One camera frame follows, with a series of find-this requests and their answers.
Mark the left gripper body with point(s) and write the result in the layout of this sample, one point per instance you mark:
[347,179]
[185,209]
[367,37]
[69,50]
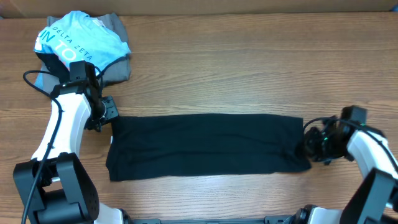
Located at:
[104,112]

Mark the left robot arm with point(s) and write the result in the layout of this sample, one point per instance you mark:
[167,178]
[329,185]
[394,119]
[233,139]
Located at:
[54,186]

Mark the black folded garment in pile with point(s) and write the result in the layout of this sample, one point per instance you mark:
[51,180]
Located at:
[55,66]

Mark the light blue printed t-shirt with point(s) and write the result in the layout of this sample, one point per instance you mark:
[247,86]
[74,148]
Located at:
[77,36]

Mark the black t-shirt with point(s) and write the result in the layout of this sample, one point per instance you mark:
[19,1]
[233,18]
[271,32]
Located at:
[205,144]

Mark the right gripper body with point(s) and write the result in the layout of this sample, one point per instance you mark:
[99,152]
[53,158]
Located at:
[326,146]

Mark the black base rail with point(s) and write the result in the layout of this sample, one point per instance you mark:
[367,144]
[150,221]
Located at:
[278,219]

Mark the grey folded garment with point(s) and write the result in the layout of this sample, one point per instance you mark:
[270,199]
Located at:
[119,71]

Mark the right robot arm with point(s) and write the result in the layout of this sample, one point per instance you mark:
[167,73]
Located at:
[350,137]

